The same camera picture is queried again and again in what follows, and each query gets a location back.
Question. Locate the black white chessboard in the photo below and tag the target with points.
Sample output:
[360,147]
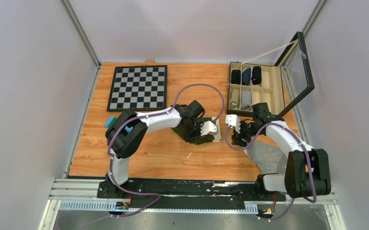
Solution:
[140,88]

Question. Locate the aluminium frame post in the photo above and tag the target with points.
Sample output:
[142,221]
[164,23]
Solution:
[314,15]
[80,31]

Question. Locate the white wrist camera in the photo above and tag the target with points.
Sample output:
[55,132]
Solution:
[209,128]
[233,121]

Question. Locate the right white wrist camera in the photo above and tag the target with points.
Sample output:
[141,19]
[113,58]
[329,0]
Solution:
[233,121]

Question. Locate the navy rolled underwear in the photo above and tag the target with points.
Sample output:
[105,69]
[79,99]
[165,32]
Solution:
[246,76]

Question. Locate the green underwear white waistband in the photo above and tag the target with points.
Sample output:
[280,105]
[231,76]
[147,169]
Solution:
[211,138]

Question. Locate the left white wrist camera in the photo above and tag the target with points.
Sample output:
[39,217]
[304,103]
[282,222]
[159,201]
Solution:
[209,128]

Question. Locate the beige rolled underwear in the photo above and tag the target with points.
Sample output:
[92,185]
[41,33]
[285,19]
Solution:
[234,99]

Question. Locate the blue white block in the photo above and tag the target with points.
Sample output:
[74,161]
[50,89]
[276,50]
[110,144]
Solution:
[110,122]

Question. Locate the black rolled underwear tall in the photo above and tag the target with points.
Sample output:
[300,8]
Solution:
[256,75]

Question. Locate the right aluminium frame post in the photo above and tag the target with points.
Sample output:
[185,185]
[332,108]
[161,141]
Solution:
[314,15]

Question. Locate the grey rolled underwear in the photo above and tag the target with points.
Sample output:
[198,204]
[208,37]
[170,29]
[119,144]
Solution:
[246,100]

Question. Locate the left aluminium frame post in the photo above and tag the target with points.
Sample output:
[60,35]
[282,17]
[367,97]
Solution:
[80,31]

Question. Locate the black compartment storage box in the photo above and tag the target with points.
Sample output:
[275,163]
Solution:
[284,84]

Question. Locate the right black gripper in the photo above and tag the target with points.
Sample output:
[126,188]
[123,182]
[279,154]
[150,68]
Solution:
[237,138]

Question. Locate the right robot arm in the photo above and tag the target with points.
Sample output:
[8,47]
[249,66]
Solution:
[307,172]

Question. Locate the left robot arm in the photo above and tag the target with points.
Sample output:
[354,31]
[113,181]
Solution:
[126,132]

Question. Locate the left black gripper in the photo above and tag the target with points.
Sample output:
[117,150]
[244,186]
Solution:
[197,134]

